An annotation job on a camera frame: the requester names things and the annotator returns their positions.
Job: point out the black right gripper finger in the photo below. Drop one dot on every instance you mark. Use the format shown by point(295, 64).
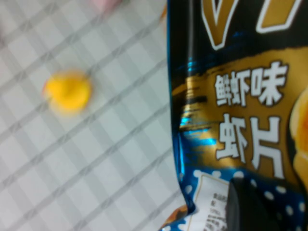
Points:
point(247, 209)

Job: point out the blue Vikar shrimp chip bag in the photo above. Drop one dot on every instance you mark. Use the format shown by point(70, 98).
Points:
point(240, 72)

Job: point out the white black-grid tablecloth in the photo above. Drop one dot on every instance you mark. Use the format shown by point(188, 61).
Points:
point(84, 156)

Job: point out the yellow rubber duck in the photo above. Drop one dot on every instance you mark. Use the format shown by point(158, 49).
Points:
point(68, 92)

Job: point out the pink foam block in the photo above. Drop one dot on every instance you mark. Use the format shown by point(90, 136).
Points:
point(103, 3)

